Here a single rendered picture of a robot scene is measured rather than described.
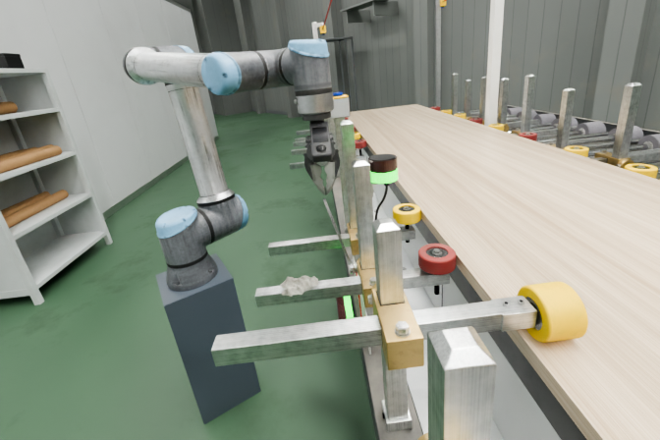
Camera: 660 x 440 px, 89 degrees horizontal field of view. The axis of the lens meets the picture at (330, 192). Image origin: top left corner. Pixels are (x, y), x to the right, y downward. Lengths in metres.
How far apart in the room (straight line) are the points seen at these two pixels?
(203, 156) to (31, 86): 2.46
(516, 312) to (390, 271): 0.18
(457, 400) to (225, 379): 1.41
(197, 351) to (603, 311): 1.27
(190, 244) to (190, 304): 0.22
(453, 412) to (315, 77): 0.68
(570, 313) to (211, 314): 1.17
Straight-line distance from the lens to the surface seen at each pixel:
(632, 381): 0.62
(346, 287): 0.77
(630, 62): 4.86
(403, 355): 0.50
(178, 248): 1.34
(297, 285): 0.78
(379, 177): 0.70
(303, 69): 0.81
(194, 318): 1.42
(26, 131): 3.79
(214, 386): 1.64
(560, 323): 0.58
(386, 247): 0.48
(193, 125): 1.35
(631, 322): 0.71
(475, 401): 0.29
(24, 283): 3.12
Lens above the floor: 1.31
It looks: 20 degrees down
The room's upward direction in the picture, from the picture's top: 7 degrees counter-clockwise
